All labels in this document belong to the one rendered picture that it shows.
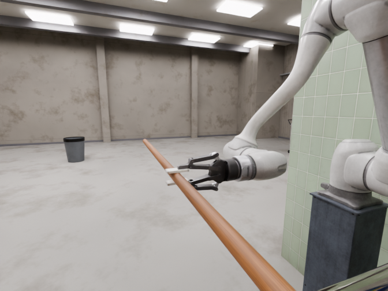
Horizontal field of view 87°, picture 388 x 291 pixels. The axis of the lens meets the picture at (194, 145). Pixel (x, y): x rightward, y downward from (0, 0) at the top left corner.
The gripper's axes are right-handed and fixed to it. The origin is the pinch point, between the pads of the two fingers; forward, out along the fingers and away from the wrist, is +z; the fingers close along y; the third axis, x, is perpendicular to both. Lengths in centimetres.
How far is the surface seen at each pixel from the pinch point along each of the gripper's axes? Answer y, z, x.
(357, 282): 2.0, -11.8, -44.5
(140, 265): 120, 5, 112
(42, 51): -243, 271, 931
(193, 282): 120, -33, 78
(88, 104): -44, 130, 930
